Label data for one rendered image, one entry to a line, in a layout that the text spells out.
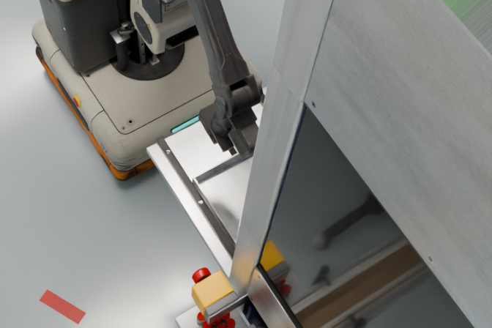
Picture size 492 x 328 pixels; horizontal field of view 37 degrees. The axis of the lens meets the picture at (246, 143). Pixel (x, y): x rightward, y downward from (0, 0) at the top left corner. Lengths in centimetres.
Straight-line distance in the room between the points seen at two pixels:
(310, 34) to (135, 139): 182
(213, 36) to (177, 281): 142
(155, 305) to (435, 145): 203
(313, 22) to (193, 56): 197
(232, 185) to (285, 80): 96
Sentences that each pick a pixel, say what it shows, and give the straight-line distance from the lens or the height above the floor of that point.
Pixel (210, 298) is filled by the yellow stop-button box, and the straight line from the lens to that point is 153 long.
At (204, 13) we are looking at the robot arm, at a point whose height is 144.
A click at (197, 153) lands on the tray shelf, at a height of 88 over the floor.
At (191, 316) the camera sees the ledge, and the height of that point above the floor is 88.
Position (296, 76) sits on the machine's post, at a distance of 81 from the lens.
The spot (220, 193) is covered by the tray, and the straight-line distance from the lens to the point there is 177.
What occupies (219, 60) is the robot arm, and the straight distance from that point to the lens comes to 135.
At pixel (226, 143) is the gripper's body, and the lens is 153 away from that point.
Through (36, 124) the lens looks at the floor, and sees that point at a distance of 291.
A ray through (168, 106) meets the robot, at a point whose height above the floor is 28.
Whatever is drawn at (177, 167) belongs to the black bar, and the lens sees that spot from 178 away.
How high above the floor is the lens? 251
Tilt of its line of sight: 62 degrees down
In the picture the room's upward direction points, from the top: 10 degrees clockwise
